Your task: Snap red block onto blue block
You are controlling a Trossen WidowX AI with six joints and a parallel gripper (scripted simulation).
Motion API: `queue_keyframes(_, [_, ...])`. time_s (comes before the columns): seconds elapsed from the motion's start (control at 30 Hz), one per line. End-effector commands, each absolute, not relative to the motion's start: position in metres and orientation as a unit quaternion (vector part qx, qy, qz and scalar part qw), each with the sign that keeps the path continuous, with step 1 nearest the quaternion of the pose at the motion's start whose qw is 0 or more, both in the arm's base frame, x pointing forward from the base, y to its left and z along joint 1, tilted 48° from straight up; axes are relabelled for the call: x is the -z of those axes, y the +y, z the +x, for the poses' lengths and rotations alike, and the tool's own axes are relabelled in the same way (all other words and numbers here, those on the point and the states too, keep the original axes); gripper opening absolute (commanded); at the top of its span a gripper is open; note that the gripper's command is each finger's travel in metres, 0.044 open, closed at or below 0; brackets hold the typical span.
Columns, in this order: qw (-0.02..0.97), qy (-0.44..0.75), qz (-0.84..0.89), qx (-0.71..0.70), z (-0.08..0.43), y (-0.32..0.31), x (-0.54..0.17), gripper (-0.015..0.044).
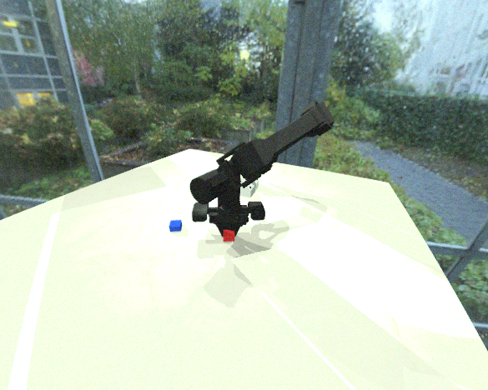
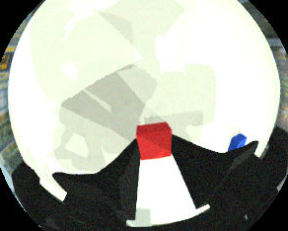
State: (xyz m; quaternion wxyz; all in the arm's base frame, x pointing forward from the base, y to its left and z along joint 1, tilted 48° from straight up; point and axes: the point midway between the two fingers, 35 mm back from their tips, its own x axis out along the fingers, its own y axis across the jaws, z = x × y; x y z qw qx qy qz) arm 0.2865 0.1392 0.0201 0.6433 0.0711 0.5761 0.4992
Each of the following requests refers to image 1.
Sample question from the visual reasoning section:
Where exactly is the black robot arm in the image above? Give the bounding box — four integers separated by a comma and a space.
190, 100, 335, 231

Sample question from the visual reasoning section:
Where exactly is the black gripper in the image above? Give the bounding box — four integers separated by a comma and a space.
192, 189, 265, 237

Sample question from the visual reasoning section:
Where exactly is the red block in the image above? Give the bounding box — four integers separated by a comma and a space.
223, 230, 234, 242

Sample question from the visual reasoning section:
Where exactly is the blue block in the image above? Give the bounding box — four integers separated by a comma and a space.
169, 220, 182, 232

